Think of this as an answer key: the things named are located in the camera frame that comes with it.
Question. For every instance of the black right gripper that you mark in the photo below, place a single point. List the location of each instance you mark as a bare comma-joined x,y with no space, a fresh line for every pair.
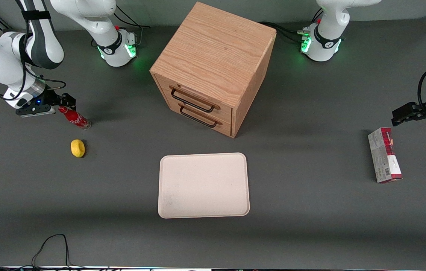
53,98

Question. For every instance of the red coke bottle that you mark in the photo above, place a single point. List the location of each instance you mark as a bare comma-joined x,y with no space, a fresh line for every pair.
76,119

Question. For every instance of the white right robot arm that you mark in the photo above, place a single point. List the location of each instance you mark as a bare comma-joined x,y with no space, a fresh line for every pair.
43,45

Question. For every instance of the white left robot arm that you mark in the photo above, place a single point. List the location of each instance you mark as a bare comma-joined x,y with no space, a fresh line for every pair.
327,34

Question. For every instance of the beige rectangular tray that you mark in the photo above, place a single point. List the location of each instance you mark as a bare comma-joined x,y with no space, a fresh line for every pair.
203,185

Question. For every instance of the yellow lemon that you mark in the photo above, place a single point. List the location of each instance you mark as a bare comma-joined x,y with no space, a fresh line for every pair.
78,148

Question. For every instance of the grey and red carton box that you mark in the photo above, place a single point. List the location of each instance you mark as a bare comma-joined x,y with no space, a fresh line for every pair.
384,156

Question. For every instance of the wooden drawer cabinet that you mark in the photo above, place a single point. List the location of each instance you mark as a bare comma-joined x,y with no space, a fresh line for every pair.
214,49

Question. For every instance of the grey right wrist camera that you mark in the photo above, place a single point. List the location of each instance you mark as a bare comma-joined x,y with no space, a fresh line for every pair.
34,111

